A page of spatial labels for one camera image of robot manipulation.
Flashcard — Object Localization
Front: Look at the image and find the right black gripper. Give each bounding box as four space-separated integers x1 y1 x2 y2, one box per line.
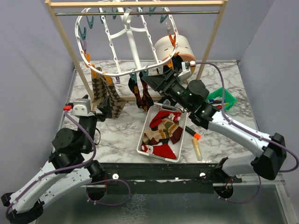
141 69 192 112

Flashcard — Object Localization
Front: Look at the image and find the striped argyle sock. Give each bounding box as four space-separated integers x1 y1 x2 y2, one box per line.
142 118 183 145

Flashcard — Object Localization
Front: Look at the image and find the white oval clip hanger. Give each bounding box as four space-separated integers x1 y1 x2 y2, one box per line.
74 0 180 84

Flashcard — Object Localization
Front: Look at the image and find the beige brown argyle sock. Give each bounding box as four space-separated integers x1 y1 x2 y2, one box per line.
92 73 108 106

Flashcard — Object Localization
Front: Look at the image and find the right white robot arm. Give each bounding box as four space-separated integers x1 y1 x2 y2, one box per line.
142 70 287 182

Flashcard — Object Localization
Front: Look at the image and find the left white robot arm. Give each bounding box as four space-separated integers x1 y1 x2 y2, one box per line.
1 95 112 224

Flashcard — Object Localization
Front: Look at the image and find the black red yellow argyle sock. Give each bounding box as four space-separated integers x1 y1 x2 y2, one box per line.
128 78 148 111

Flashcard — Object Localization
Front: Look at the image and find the white perforated plastic basket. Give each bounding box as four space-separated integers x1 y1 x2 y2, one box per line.
136 103 188 162

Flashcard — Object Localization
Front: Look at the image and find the black sock with label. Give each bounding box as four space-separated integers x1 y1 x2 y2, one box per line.
156 54 183 75

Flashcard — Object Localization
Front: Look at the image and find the cream cylindrical toy drum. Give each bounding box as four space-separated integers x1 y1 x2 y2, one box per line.
154 35 196 61

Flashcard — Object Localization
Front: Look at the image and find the red santa sock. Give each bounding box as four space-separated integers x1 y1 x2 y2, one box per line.
141 144 177 160
149 111 182 128

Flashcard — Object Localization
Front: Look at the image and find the green plastic bin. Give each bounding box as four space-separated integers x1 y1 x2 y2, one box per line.
206 87 237 111

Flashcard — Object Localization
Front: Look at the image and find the black orange marker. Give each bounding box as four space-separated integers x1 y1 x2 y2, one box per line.
185 126 201 140

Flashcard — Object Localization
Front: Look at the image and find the yellow translucent tube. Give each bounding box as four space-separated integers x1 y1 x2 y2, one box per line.
192 137 202 161

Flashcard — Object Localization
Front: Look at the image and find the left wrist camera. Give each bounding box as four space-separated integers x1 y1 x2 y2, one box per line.
71 98 93 117

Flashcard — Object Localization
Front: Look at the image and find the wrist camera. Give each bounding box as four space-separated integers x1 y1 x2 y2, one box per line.
71 98 93 117
180 61 196 75

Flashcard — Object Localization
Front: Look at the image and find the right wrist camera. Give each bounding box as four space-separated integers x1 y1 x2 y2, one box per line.
180 61 196 75

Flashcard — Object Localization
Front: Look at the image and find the black metal base rail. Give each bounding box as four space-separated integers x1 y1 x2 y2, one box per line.
46 161 242 194

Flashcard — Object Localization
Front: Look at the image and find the wooden clothes rack frame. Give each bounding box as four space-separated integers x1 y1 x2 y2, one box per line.
45 0 227 99

